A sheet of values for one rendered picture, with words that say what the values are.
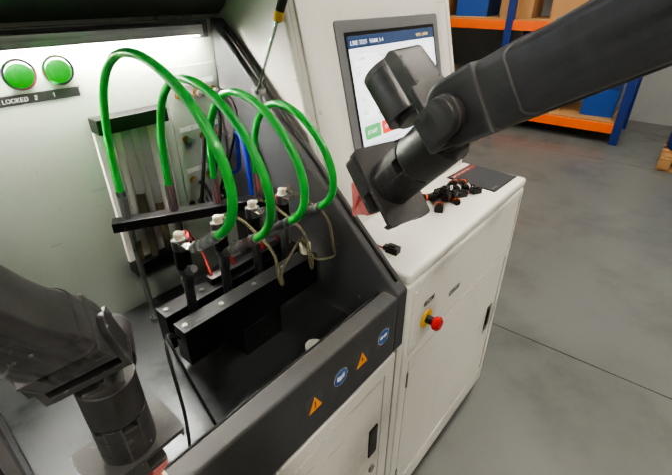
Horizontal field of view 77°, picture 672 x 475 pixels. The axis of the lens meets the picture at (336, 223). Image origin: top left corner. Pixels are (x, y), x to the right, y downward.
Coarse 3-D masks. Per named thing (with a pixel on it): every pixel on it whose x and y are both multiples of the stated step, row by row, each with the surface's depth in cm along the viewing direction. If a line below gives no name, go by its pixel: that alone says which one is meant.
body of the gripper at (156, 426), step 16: (160, 400) 52; (144, 416) 45; (160, 416) 50; (112, 432) 42; (128, 432) 43; (144, 432) 45; (160, 432) 48; (176, 432) 48; (80, 448) 47; (96, 448) 47; (112, 448) 43; (128, 448) 44; (144, 448) 46; (160, 448) 47; (80, 464) 45; (96, 464) 45; (112, 464) 45; (128, 464) 45
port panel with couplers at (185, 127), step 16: (192, 64) 93; (208, 64) 96; (208, 80) 98; (176, 96) 92; (192, 96) 96; (176, 112) 94; (208, 112) 100; (176, 128) 95; (192, 128) 98; (176, 144) 97; (192, 144) 96; (224, 144) 107; (192, 160) 101; (192, 176) 102; (208, 176) 105; (192, 192) 104
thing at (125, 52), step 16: (128, 48) 59; (112, 64) 64; (160, 64) 56; (176, 80) 54; (192, 112) 53; (208, 128) 53; (112, 144) 77; (112, 160) 78; (224, 160) 54; (112, 176) 80; (224, 176) 54; (224, 224) 58
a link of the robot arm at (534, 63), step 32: (608, 0) 24; (640, 0) 23; (544, 32) 28; (576, 32) 26; (608, 32) 25; (640, 32) 23; (480, 64) 32; (512, 64) 30; (544, 64) 28; (576, 64) 27; (608, 64) 25; (640, 64) 24; (480, 96) 32; (512, 96) 30; (544, 96) 29; (576, 96) 28; (480, 128) 33
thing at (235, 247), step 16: (192, 80) 65; (160, 96) 73; (208, 96) 64; (160, 112) 76; (224, 112) 63; (160, 128) 78; (240, 128) 62; (160, 144) 80; (160, 160) 82; (256, 160) 62; (272, 192) 64; (176, 208) 88; (272, 208) 64; (272, 224) 66; (240, 240) 74; (256, 240) 70
